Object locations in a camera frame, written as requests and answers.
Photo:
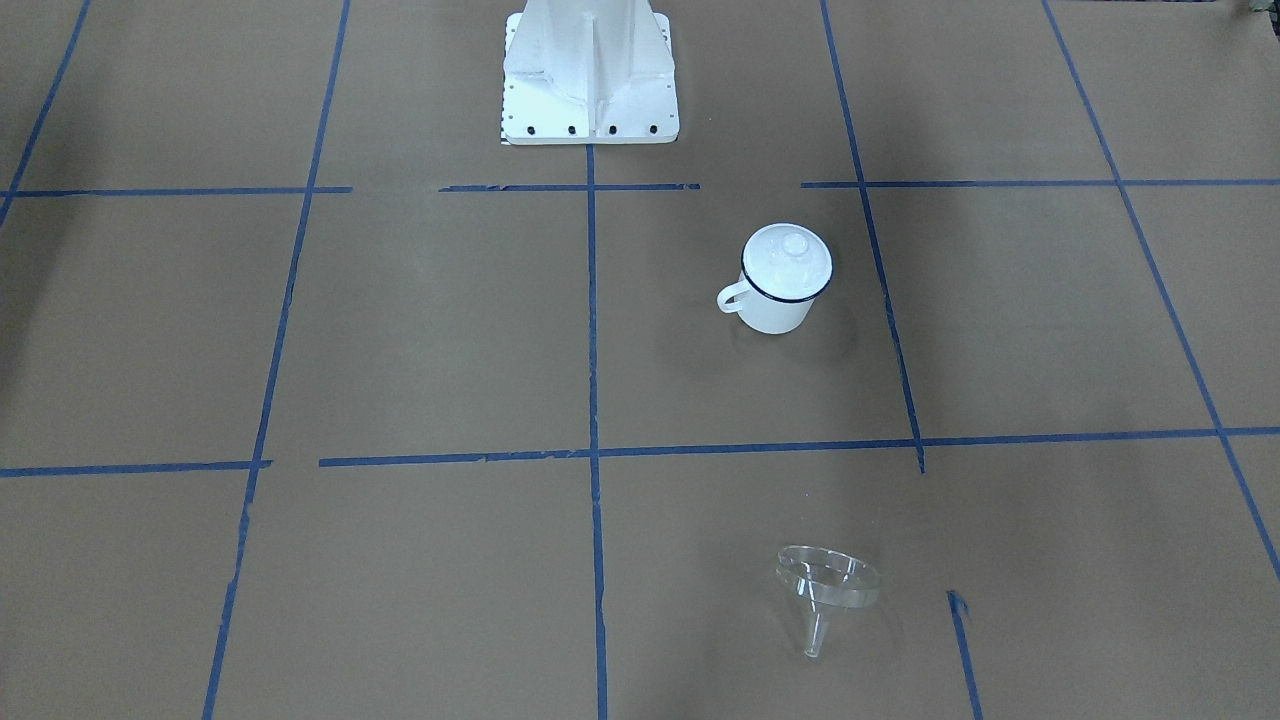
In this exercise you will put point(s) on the white cup lid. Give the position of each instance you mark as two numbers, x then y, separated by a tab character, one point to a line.
787	263

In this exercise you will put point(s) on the clear plastic funnel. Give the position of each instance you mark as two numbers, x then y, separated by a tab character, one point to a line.
823	583

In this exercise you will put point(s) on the white enamel cup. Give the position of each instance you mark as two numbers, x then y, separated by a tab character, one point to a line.
760	313

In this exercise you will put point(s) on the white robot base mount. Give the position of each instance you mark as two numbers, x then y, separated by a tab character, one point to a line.
579	72

